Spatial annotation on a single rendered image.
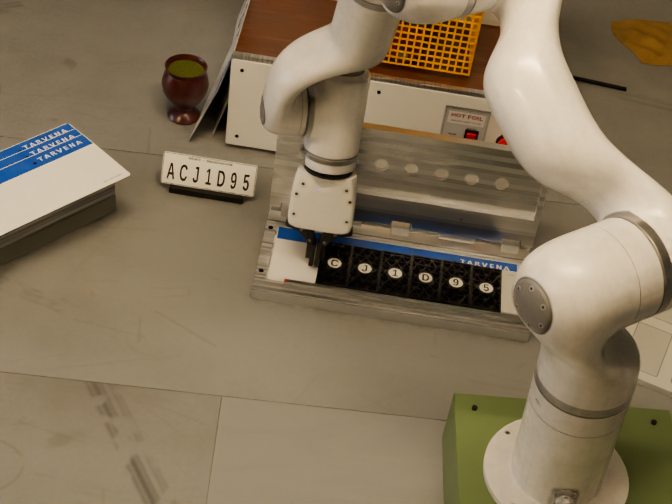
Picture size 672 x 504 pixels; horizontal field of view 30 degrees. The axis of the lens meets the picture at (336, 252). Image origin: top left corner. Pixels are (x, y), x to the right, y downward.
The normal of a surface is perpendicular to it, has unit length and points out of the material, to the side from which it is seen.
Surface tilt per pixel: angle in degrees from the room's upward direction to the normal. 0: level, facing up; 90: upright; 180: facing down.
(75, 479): 0
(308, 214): 77
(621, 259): 24
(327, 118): 73
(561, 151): 64
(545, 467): 91
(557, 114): 38
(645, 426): 2
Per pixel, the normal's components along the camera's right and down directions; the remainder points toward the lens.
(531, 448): -0.87, 0.28
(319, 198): -0.08, 0.50
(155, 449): 0.11, -0.73
